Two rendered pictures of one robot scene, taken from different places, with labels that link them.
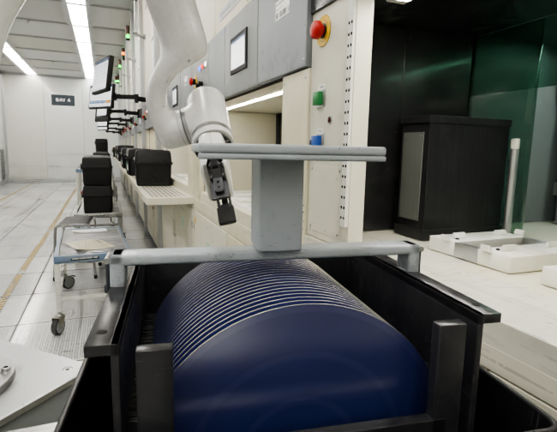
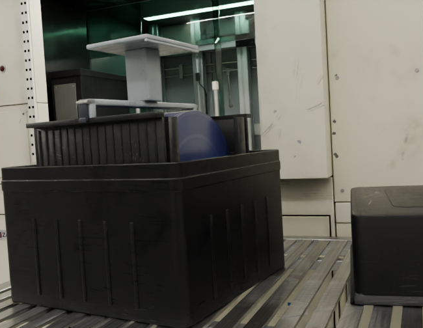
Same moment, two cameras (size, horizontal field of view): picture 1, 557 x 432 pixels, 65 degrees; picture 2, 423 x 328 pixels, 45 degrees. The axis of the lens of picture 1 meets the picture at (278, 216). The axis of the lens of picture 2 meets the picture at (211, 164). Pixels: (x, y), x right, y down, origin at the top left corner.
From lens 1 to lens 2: 0.52 m
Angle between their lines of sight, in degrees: 46
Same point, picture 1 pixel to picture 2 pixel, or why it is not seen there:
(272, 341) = (187, 127)
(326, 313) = (200, 115)
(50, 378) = not seen: outside the picture
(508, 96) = (122, 58)
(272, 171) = (150, 56)
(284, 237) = (156, 92)
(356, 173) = (41, 113)
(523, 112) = not seen: hidden behind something
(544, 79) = not seen: hidden behind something
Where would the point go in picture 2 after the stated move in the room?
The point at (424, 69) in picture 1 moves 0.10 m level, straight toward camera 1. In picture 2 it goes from (55, 33) to (62, 26)
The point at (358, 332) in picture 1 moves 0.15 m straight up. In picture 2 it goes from (209, 125) to (202, 13)
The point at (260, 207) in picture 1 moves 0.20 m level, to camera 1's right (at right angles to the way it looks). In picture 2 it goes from (146, 75) to (245, 81)
